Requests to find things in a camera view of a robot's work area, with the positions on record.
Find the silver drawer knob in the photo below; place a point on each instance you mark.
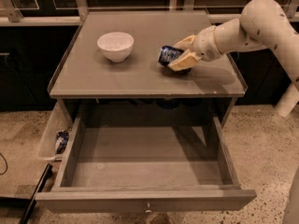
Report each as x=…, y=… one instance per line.
x=148, y=209

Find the white ceramic bowl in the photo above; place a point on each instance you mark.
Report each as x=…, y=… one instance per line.
x=116, y=46

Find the grey cabinet counter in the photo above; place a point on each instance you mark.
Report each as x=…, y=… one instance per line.
x=84, y=72

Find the clear plastic side bin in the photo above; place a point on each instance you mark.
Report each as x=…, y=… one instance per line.
x=47, y=146

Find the crushed blue pepsi can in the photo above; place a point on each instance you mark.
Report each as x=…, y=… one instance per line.
x=168, y=54

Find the grey open top drawer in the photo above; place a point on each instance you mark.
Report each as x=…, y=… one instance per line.
x=120, y=157

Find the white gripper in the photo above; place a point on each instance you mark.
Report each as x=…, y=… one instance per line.
x=205, y=45

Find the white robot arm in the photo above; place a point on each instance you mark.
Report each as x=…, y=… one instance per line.
x=262, y=24

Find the black pole on floor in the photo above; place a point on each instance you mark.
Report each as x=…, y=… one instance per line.
x=47, y=173

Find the metal railing frame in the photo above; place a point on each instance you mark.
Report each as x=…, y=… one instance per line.
x=40, y=14

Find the blue crumpled snack bag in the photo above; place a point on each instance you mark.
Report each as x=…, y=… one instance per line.
x=61, y=141

